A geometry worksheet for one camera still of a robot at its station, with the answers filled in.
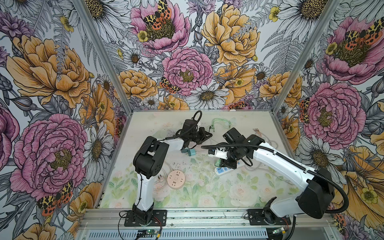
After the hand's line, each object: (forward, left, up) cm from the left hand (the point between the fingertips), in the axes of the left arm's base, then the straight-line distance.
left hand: (212, 137), depth 94 cm
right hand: (-20, -4, +4) cm, 21 cm away
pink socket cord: (-22, +31, -8) cm, 39 cm away
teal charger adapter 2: (-4, +18, -8) cm, 20 cm away
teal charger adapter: (-5, +13, -8) cm, 16 cm away
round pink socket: (-23, +22, -7) cm, 32 cm away
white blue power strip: (-19, -3, -7) cm, 20 cm away
